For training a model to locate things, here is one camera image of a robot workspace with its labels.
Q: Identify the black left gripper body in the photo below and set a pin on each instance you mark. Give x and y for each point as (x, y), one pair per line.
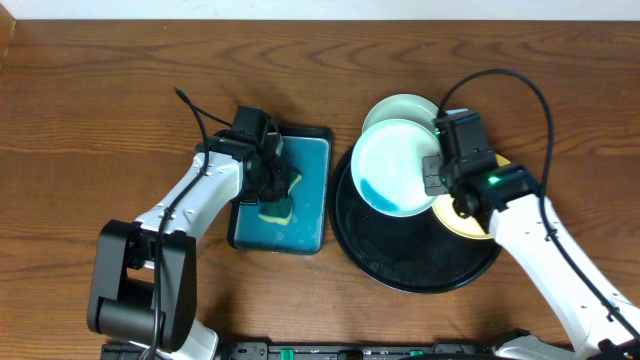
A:
(273, 180)

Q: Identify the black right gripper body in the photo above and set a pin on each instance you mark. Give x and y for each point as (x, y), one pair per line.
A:
(435, 182)

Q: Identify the yellow plate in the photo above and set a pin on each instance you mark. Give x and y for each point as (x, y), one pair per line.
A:
(465, 227)

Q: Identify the green and yellow sponge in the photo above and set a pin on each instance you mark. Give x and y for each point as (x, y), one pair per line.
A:
(280, 212)

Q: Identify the light green plate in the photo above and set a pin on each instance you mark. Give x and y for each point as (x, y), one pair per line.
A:
(403, 106)
(387, 167)

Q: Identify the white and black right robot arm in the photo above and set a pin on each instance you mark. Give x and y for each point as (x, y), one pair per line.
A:
(484, 199)

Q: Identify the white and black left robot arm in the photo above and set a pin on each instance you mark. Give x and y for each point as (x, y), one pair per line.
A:
(144, 284)

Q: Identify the black rectangular tray with blue water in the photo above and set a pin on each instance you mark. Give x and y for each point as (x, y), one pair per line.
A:
(307, 151)

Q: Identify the round black tray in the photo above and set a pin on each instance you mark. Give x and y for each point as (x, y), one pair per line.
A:
(416, 254)

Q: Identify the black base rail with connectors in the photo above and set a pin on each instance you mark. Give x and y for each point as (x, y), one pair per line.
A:
(444, 350)

